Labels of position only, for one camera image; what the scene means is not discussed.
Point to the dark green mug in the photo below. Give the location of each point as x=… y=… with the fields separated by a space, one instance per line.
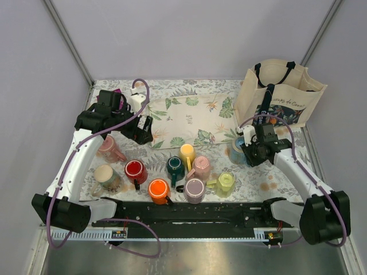
x=175 y=170

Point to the cream floral mug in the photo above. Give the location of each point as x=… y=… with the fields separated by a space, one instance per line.
x=107 y=181

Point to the white cable duct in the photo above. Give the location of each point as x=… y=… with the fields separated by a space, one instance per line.
x=178 y=235

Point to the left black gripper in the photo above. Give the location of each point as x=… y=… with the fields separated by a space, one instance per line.
x=140 y=136

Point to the pink faceted mug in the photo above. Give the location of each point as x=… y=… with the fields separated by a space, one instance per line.
x=201 y=169

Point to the blue floral mug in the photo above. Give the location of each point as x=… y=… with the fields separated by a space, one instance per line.
x=236 y=154

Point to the purple snack box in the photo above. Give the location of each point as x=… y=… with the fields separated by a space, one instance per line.
x=119 y=99

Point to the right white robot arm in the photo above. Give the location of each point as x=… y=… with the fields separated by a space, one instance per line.
x=325 y=213

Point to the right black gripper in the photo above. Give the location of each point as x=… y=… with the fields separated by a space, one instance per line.
x=251 y=160

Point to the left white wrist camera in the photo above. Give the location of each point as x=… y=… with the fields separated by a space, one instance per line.
x=135 y=100

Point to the beige canvas tote bag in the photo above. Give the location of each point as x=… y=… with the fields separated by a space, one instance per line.
x=280 y=88

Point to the leaf print tray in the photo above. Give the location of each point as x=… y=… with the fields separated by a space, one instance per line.
x=196 y=120

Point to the yellow mug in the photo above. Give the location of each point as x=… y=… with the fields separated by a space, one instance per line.
x=187 y=154

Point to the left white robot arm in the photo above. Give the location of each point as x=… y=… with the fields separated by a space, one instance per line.
x=60 y=205

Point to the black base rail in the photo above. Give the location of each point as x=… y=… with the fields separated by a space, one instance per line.
x=205 y=216

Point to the floral tablecloth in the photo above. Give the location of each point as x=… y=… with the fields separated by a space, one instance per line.
x=252 y=184

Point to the pink patterned mug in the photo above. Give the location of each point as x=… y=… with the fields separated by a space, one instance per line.
x=110 y=151

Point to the red mug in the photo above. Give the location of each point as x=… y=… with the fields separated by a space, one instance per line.
x=136 y=172

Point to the mauve purple mug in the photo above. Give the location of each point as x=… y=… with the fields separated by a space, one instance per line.
x=194 y=190

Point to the orange mug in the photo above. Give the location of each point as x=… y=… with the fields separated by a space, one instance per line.
x=159 y=191

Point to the light green mug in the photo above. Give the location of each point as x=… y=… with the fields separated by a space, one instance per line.
x=223 y=185

